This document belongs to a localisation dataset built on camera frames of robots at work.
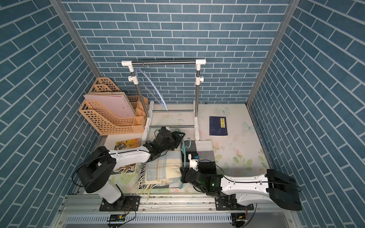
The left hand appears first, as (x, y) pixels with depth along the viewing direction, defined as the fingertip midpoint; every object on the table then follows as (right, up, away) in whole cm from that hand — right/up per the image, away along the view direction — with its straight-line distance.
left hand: (189, 137), depth 85 cm
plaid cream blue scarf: (-15, -18, -5) cm, 24 cm away
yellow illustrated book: (-43, -7, +11) cm, 45 cm away
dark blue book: (+22, +5, +23) cm, 32 cm away
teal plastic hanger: (-3, -6, -4) cm, 8 cm away
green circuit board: (-37, -40, -13) cm, 56 cm away
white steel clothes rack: (-29, +6, +20) cm, 36 cm away
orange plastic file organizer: (-60, +35, +16) cm, 71 cm away
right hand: (-5, -17, -8) cm, 20 cm away
